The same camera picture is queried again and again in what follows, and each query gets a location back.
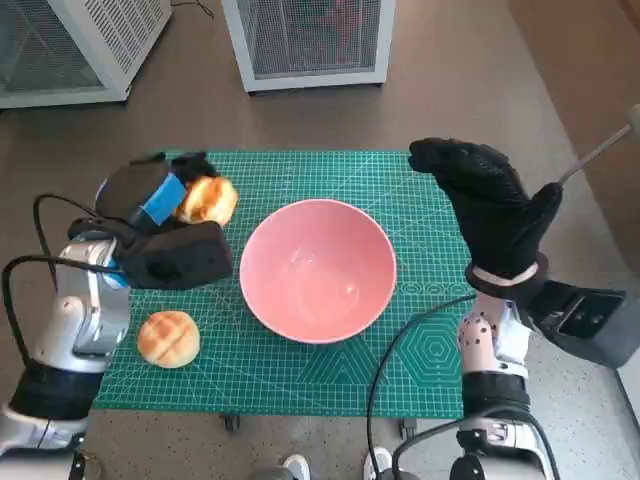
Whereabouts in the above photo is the person's foot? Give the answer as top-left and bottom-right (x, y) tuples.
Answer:
(363, 446), (394, 480)
(282, 453), (311, 480)

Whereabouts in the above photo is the thin black floor cable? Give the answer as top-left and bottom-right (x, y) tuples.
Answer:
(172, 0), (216, 21)

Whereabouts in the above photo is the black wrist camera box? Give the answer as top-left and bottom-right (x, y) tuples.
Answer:
(524, 279), (629, 370)
(112, 221), (234, 291)

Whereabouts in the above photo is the green cutting mat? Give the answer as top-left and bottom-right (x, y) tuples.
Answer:
(92, 149), (476, 419)

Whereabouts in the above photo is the white cabinet with perforated side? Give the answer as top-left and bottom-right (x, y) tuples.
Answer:
(0, 0), (174, 109)

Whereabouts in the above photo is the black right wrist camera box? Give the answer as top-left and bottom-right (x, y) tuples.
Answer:
(524, 279), (629, 370)

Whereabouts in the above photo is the grey stand leg black foot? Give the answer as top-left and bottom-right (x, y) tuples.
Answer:
(559, 103), (640, 187)

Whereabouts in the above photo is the toy bread bun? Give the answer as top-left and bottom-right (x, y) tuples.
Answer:
(174, 174), (240, 226)
(137, 309), (202, 370)

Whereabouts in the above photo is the pink bowl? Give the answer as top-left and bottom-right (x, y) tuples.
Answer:
(238, 198), (399, 345)

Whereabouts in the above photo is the white furniture panel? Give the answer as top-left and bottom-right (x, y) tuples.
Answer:
(614, 367), (640, 421)

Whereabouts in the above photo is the white cabinet with mesh front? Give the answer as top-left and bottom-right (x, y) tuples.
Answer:
(220, 0), (396, 92)

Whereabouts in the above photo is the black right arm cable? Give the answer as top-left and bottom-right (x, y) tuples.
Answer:
(366, 294), (476, 480)
(392, 412), (559, 480)

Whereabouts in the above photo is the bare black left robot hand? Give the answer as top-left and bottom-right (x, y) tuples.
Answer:
(94, 151), (224, 236)

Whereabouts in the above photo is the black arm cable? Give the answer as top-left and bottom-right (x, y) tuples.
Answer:
(1, 255), (121, 371)
(366, 294), (476, 480)
(33, 193), (141, 251)
(392, 412), (559, 480)

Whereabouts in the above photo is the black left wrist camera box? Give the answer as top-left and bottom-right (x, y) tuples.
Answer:
(112, 221), (234, 291)

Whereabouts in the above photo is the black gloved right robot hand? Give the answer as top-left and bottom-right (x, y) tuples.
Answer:
(407, 137), (564, 281)

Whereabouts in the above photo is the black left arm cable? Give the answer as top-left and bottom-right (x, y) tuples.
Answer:
(33, 193), (141, 251)
(1, 255), (121, 371)

